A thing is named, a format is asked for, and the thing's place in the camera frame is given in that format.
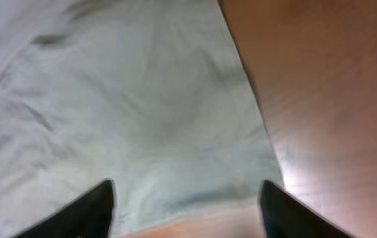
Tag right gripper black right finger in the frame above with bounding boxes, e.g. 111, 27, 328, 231
258, 180, 353, 238

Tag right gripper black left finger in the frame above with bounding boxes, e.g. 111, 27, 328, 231
15, 179, 114, 238

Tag khaki green shorts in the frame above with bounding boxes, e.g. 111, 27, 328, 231
0, 0, 283, 237

